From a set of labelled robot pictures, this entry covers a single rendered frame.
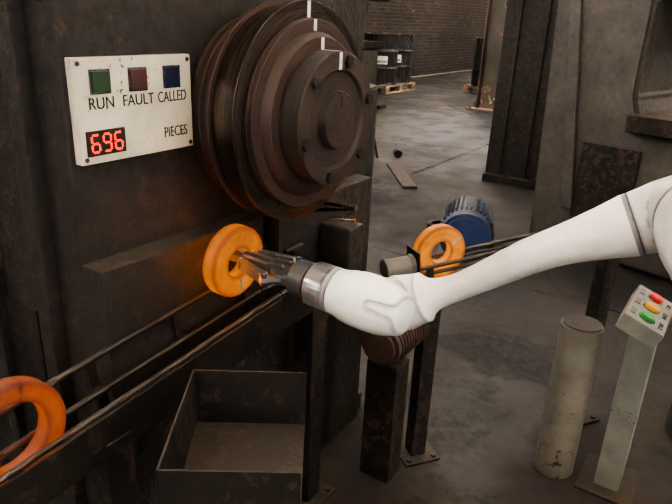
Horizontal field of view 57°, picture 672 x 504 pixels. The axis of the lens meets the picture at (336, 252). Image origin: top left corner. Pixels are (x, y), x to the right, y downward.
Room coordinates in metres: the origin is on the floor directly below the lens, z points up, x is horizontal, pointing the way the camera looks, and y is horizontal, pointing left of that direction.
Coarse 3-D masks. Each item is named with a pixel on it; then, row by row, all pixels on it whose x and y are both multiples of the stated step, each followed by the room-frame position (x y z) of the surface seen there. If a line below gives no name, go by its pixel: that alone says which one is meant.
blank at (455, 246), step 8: (440, 224) 1.65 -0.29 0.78; (424, 232) 1.63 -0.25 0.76; (432, 232) 1.62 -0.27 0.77; (440, 232) 1.63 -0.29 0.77; (448, 232) 1.64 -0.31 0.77; (456, 232) 1.65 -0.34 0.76; (416, 240) 1.63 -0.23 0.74; (424, 240) 1.61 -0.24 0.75; (432, 240) 1.62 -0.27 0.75; (440, 240) 1.63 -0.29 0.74; (448, 240) 1.64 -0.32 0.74; (456, 240) 1.65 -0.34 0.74; (416, 248) 1.62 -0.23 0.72; (424, 248) 1.61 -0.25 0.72; (432, 248) 1.62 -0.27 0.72; (448, 248) 1.66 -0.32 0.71; (456, 248) 1.65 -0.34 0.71; (464, 248) 1.66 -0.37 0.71; (424, 256) 1.61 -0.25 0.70; (448, 256) 1.65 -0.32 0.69; (456, 256) 1.65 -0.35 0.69; (424, 264) 1.61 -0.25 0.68; (456, 264) 1.65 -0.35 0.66; (424, 272) 1.62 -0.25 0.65; (448, 272) 1.64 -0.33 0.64
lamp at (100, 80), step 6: (90, 72) 1.07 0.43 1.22; (96, 72) 1.08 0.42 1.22; (102, 72) 1.09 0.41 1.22; (108, 72) 1.10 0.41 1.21; (96, 78) 1.07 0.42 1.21; (102, 78) 1.08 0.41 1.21; (108, 78) 1.09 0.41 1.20; (96, 84) 1.07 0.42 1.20; (102, 84) 1.08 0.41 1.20; (108, 84) 1.09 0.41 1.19; (96, 90) 1.07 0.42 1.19; (102, 90) 1.08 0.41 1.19; (108, 90) 1.09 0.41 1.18
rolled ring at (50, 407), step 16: (0, 384) 0.78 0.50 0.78; (16, 384) 0.79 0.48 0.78; (32, 384) 0.81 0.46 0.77; (0, 400) 0.77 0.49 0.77; (16, 400) 0.79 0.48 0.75; (32, 400) 0.81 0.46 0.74; (48, 400) 0.83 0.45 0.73; (48, 416) 0.83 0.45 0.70; (64, 416) 0.85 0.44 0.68; (48, 432) 0.82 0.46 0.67; (32, 448) 0.81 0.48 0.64; (16, 464) 0.79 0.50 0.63; (32, 464) 0.79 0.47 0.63
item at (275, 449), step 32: (192, 384) 0.93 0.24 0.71; (224, 384) 0.95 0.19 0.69; (256, 384) 0.95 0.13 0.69; (288, 384) 0.95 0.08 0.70; (192, 416) 0.91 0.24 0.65; (224, 416) 0.95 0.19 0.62; (256, 416) 0.95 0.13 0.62; (288, 416) 0.95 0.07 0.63; (192, 448) 0.88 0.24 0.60; (224, 448) 0.88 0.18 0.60; (256, 448) 0.89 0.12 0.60; (288, 448) 0.89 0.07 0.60; (160, 480) 0.69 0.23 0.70; (192, 480) 0.69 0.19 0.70; (224, 480) 0.69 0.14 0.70; (256, 480) 0.69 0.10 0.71; (288, 480) 0.70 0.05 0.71
